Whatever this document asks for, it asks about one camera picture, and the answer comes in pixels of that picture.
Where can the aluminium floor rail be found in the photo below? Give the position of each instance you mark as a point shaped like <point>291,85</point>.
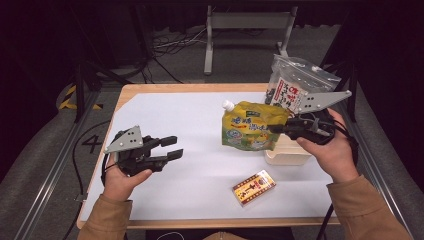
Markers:
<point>50,180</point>
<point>383,173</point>

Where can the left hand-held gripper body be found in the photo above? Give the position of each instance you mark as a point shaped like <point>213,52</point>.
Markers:
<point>133,156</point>

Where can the yellow black hazard tape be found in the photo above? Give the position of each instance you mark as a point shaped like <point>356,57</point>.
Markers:
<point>68,96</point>

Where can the grey metal stand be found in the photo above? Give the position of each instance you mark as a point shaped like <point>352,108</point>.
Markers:
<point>248,20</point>

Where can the person's left hand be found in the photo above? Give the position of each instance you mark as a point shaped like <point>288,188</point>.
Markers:
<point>121,185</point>

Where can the small red yellow box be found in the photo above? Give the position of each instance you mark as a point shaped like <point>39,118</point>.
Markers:
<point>254,187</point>

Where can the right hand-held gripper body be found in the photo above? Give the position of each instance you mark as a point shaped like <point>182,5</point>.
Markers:
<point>313,131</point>

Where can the yellow green spout pouch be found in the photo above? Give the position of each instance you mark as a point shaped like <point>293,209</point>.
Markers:
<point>248,126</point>

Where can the clear bag of dried seaweed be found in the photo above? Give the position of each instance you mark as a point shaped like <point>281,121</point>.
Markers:
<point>300,78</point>

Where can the white plastic container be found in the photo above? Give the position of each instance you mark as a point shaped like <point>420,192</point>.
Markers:
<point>286,155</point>

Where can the white table mat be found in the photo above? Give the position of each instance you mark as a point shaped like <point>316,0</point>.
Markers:
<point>186,193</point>

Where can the person's right hand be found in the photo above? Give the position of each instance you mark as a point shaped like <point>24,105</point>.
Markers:
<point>333,156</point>

